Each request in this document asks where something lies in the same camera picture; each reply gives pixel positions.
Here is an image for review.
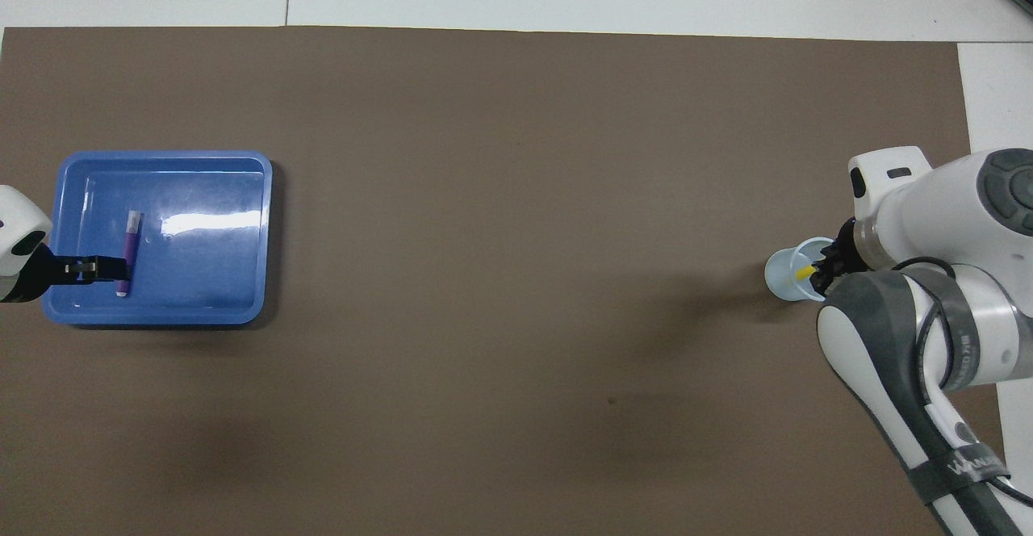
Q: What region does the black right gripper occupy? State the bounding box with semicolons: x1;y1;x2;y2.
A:
809;219;877;295

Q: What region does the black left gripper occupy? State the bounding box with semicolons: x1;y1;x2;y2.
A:
7;245;135;302

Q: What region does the purple marker pen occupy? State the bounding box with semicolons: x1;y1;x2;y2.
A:
115;210;144;298

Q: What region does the clear plastic cup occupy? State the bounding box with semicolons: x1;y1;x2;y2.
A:
764;237;844;304

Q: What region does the blue plastic tray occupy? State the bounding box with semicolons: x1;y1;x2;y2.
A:
42;150;274;327

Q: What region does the brown table mat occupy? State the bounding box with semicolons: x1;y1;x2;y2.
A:
0;26;1016;536

